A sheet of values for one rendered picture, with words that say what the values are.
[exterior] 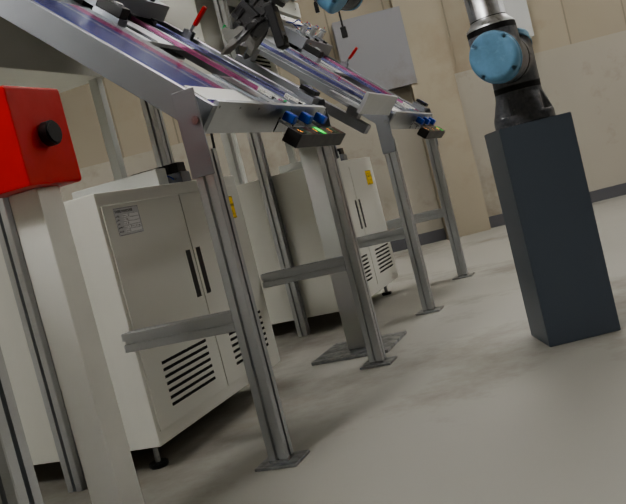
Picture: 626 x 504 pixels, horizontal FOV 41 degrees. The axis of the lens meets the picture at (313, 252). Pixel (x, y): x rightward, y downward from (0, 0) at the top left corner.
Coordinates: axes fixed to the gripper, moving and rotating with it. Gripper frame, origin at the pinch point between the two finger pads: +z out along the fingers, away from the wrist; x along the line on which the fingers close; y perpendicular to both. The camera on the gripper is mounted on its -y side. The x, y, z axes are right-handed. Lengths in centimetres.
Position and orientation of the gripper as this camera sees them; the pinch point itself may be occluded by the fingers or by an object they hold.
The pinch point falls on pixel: (234, 59)
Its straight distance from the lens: 232.1
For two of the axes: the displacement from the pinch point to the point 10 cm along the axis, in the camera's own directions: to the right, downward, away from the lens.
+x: -3.3, 1.4, -9.3
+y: -7.0, -7.0, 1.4
